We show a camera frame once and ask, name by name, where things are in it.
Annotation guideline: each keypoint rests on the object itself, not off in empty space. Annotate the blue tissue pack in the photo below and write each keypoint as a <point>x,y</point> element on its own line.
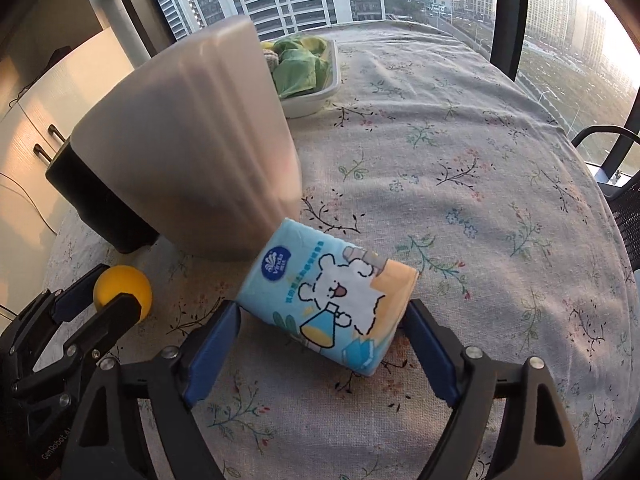
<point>325,300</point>

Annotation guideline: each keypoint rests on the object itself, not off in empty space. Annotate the translucent white plastic bin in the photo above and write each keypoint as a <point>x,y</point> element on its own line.
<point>200,150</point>

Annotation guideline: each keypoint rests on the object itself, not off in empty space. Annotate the white plastic tray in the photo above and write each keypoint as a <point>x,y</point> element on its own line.
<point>320,95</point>

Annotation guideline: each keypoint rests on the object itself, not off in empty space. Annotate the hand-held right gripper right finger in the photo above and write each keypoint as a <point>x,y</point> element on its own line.
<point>430,355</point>

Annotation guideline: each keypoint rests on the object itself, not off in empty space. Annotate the white chenille cleaning cloth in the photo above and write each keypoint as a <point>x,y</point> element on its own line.
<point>270,57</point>

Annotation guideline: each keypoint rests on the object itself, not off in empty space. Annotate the black plastic bin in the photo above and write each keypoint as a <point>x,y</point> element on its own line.
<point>95,200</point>

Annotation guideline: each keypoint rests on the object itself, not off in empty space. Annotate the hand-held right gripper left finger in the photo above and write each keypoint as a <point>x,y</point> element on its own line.
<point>210,355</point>

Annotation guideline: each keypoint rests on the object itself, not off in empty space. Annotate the green knotted cloth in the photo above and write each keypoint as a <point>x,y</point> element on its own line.
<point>300,65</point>

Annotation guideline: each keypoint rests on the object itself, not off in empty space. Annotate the cream cabinet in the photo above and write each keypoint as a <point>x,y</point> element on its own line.
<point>35,120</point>

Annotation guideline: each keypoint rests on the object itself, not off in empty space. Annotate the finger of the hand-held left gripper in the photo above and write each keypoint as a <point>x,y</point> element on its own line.
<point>75,295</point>
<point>120,307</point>

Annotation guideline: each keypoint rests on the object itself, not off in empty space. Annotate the black mesh chair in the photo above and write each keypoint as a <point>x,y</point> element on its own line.
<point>622,200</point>

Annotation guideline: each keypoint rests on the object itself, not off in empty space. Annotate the black window frame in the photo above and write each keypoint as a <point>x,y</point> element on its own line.
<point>510,10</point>

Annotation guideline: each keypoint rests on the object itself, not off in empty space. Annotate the yellow lemon-shaped ball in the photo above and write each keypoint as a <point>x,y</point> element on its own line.
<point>132,285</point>

